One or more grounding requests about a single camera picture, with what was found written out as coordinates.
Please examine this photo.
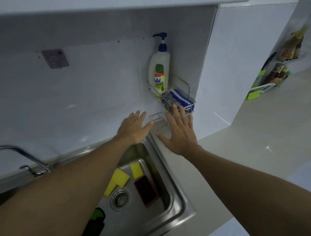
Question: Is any person's right hand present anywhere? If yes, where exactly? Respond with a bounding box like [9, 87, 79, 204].
[155, 104, 199, 156]

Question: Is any person's left hand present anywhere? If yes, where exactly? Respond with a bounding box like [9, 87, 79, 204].
[116, 110, 155, 145]

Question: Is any steel wool scrubber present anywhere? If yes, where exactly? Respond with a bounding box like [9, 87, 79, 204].
[161, 92, 182, 116]

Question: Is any blue white scrub brush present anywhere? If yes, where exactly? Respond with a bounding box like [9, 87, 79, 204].
[167, 88, 196, 113]

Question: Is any yellow sponge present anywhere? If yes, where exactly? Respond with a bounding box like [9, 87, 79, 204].
[104, 179, 118, 197]
[130, 162, 144, 180]
[112, 168, 131, 188]

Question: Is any green-capped dish soap bottle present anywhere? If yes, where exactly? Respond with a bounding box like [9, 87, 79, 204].
[153, 64, 166, 98]

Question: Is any stainless steel double sink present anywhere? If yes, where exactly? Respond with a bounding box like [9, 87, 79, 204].
[0, 131, 197, 236]

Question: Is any red tray with black sponge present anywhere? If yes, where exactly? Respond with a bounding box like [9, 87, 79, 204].
[133, 174, 160, 207]

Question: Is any white pump bottle blue pump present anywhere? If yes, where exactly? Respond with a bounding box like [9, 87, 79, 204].
[148, 32, 171, 92]

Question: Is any person's left forearm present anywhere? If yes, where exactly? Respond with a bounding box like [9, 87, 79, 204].
[0, 135, 136, 236]

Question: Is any person's right forearm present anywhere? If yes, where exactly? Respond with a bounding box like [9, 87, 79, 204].
[184, 145, 311, 236]

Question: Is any metal drain strainer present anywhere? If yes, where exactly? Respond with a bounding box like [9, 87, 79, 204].
[109, 189, 131, 211]

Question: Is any bright green scrubbing pad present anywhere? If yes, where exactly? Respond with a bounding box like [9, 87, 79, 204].
[245, 90, 262, 100]

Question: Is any chrome gooseneck faucet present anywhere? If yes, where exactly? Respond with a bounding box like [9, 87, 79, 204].
[0, 145, 51, 178]

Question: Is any two-tier metal wire rack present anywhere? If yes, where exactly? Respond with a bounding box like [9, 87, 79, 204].
[147, 73, 197, 140]

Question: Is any purple adhesive wall hook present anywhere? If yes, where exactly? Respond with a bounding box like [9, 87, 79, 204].
[40, 48, 70, 69]

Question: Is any wire rack of condiment bottles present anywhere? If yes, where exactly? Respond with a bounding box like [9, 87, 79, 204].
[252, 24, 309, 93]

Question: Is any white wall cabinet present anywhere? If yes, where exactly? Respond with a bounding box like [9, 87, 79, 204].
[0, 0, 251, 16]

